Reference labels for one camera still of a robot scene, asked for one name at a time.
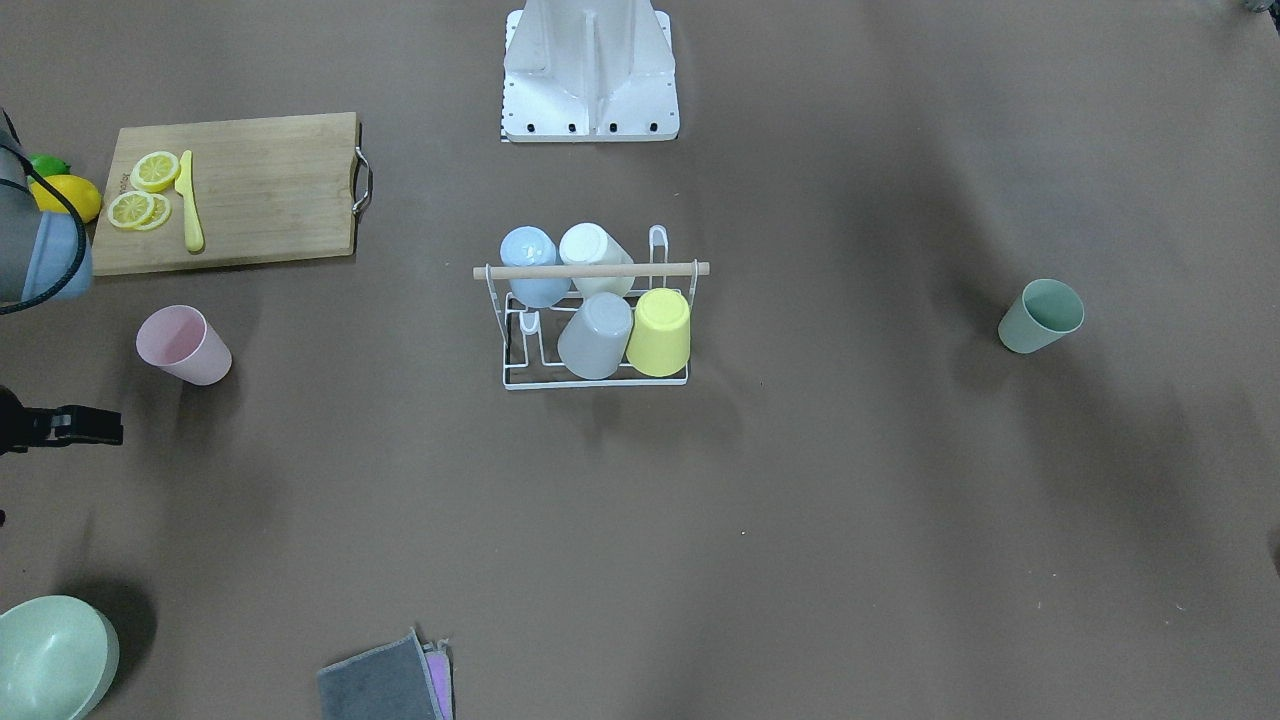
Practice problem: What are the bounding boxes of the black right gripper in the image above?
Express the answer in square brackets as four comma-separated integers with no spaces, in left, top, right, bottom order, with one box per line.
[0,386,124,455]

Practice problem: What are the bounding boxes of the pink plastic cup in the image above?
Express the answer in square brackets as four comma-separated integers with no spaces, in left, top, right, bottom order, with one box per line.
[134,305,233,386]

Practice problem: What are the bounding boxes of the green plastic cup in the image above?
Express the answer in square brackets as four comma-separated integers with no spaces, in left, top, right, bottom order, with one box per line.
[997,278,1085,354]

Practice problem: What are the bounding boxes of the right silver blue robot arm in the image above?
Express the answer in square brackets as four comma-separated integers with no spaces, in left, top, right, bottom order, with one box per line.
[1,114,124,454]

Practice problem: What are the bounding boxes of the blue plastic cup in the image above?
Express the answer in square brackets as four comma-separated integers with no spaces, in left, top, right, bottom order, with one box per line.
[499,225,572,309]

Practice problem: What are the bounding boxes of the grey plastic cup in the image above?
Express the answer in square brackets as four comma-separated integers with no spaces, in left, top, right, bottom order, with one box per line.
[557,293,634,380]

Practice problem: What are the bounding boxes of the white plastic cup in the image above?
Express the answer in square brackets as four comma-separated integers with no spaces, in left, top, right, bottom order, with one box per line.
[559,222,635,299]

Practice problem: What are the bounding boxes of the yellow plastic cup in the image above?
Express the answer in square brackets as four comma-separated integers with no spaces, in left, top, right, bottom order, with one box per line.
[626,288,691,377]

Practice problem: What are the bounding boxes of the yellow plastic knife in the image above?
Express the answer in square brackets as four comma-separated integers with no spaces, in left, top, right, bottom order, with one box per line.
[174,149,205,255]

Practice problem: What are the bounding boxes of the whole yellow lemon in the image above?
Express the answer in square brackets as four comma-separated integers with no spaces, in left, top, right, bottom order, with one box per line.
[28,174,102,223]

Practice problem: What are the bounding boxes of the lemon slice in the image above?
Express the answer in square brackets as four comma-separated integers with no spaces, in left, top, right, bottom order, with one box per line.
[129,151,180,193]
[105,190,172,232]

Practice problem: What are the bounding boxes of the green bowl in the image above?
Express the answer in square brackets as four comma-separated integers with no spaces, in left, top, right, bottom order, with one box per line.
[1,594,120,719]

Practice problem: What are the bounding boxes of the green lime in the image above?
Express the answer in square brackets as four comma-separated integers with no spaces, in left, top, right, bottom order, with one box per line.
[28,154,70,178]

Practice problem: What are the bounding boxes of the wooden cutting board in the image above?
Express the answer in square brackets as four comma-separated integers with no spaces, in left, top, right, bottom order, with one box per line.
[92,111,372,277]

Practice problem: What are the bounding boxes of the grey folded cloth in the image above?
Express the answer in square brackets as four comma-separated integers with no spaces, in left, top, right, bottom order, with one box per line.
[316,630,456,719]

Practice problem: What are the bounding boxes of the white wire cup rack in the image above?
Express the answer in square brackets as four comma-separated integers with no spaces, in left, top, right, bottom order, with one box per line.
[472,223,710,391]

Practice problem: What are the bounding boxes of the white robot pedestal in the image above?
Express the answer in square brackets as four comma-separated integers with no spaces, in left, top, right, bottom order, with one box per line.
[500,1,681,143]

